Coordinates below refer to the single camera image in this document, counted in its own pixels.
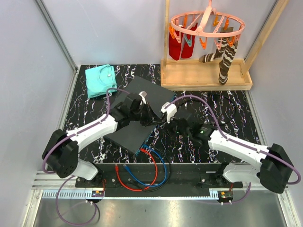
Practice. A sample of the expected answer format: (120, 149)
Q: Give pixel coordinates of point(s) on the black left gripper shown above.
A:
(152, 118)

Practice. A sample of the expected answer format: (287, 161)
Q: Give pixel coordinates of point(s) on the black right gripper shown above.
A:
(168, 126)

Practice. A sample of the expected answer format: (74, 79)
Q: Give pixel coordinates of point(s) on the dark grey network switch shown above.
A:
(134, 135)

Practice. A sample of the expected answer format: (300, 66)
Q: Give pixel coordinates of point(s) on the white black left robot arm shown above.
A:
(61, 153)

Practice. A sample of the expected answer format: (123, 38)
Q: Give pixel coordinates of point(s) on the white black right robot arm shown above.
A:
(269, 166)

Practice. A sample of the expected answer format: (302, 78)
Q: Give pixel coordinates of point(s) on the wooden rack with tray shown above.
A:
(191, 75)

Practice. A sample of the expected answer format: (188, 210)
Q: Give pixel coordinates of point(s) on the folded teal cloth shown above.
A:
(99, 79)

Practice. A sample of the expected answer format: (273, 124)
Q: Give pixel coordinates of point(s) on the brown striped sock rear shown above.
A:
(218, 53)

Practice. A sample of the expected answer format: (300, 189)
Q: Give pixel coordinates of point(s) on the brown striped sock long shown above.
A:
(225, 64)

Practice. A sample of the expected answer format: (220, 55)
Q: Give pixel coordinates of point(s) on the red sock right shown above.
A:
(188, 47)

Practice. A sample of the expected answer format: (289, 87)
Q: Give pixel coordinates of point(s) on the red sock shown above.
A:
(174, 48)
(188, 47)

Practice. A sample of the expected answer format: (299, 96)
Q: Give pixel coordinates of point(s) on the red sock left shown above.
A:
(174, 48)

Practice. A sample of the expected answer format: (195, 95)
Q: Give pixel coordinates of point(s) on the pink round clip hanger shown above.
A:
(206, 24)

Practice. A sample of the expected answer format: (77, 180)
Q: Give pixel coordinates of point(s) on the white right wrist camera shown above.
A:
(169, 110)

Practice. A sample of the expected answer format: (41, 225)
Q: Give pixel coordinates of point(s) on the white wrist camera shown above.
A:
(143, 94)
(169, 110)

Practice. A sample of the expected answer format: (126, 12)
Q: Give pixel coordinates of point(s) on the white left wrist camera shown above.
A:
(143, 94)

